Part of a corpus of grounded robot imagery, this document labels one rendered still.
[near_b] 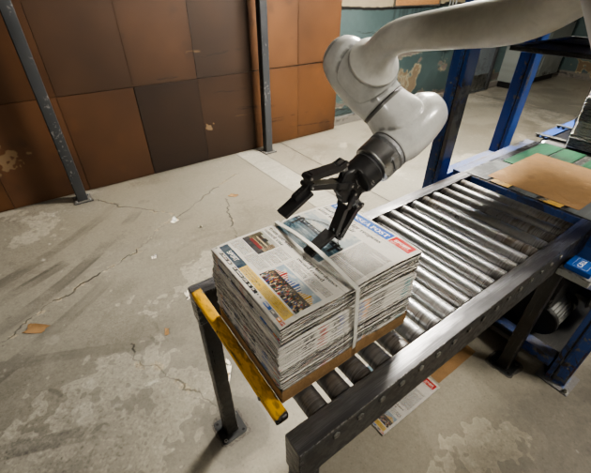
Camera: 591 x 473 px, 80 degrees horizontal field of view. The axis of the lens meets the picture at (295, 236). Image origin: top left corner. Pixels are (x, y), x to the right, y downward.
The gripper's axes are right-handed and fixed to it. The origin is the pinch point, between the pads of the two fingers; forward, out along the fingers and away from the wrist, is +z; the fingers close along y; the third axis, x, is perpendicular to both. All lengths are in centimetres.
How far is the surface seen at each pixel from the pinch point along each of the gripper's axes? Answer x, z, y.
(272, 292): -5.6, 12.1, 1.1
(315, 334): -13.5, 11.5, 9.6
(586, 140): 10, -158, 110
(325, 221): 7.6, -8.7, 12.0
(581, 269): -29, -68, 77
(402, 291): -13.8, -9.6, 23.5
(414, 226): 14, -41, 56
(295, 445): -21.8, 28.2, 19.1
